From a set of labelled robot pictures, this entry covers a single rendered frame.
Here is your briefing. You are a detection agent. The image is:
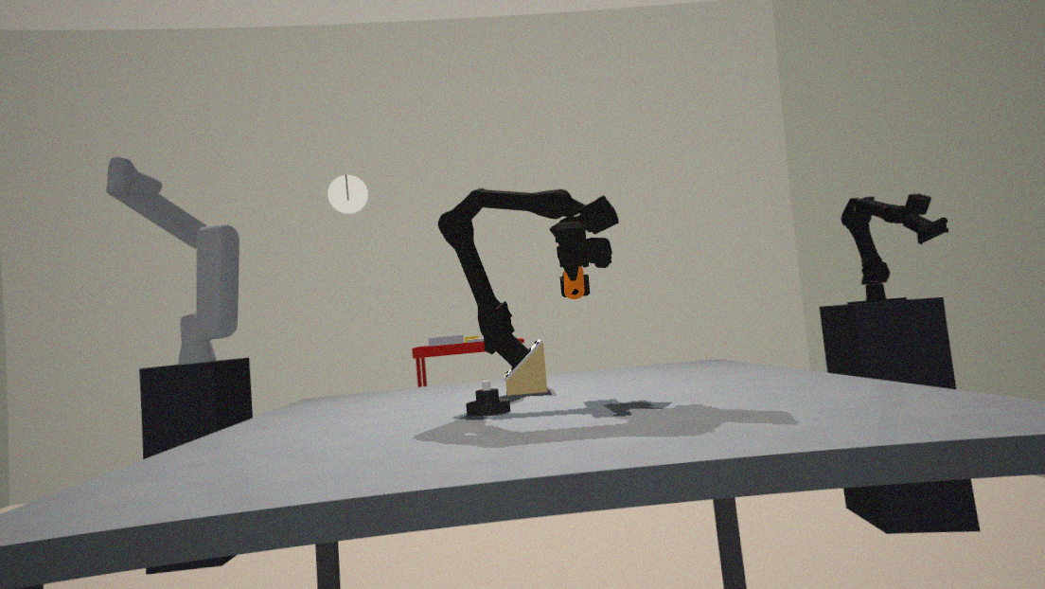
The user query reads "orange knob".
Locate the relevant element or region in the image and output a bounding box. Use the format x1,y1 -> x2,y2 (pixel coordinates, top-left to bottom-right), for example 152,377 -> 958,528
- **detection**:
564,266 -> 585,299

